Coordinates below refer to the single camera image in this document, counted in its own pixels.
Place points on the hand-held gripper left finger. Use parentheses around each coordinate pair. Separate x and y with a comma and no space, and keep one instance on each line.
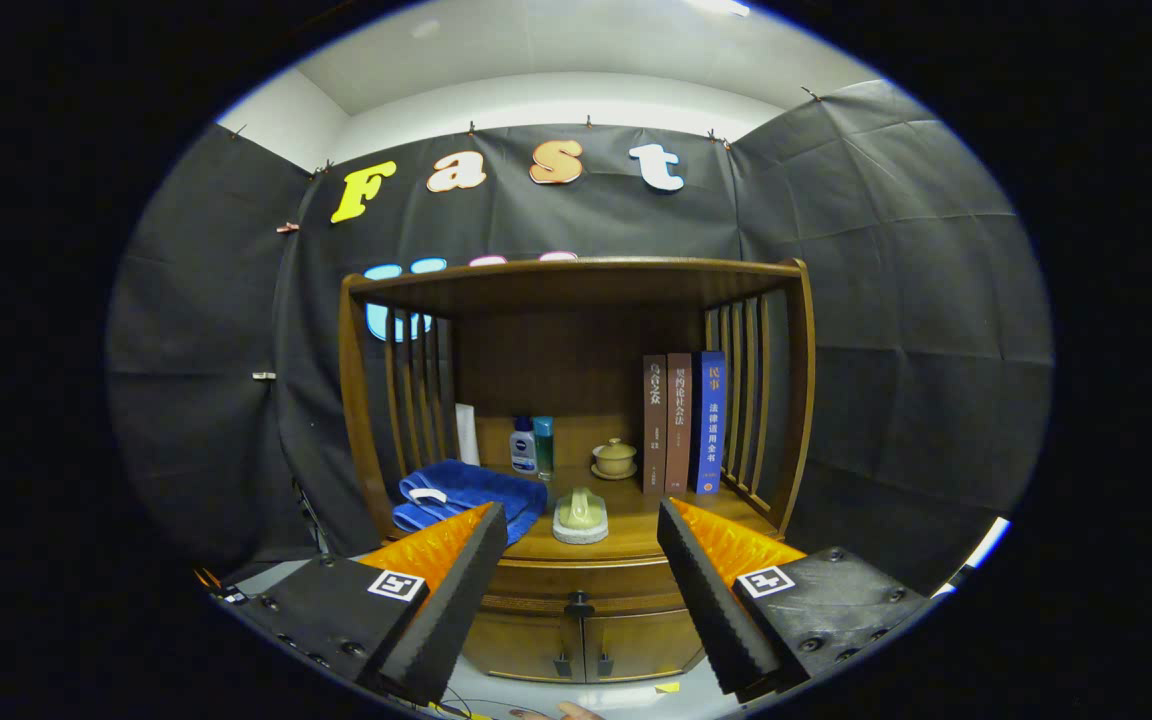
(456,610)

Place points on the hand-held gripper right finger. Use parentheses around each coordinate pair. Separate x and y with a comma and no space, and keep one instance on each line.
(711,600)

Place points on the wooden drawer with black knob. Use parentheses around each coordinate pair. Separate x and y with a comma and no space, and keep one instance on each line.
(556,582)

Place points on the pale green scrub brush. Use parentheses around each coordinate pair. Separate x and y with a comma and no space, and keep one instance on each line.
(581,515)

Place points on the wooden cabinet door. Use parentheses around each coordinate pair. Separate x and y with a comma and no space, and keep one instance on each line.
(641,645)
(526,645)

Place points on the wooden countertop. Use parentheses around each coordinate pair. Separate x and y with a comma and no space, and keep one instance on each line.
(636,520)

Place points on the wooden cabinet with slatted hutch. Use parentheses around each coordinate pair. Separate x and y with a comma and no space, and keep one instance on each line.
(576,360)

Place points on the blue folded towel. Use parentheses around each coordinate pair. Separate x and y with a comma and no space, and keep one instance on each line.
(496,495)

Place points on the beige lidded tea cup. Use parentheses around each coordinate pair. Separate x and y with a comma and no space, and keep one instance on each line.
(615,458)

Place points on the white lotion bottle blue cap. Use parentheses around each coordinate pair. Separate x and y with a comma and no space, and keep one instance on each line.
(523,450)

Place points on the white tube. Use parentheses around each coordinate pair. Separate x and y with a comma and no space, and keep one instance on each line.
(467,435)

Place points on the blue book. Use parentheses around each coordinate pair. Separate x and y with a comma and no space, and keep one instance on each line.
(710,420)

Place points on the reddish brown book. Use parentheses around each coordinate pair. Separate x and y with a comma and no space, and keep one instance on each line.
(679,420)

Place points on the teal clear bottle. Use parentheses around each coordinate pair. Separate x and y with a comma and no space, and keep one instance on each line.
(544,448)

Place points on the dark brown book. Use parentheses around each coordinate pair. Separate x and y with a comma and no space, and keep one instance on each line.
(654,420)

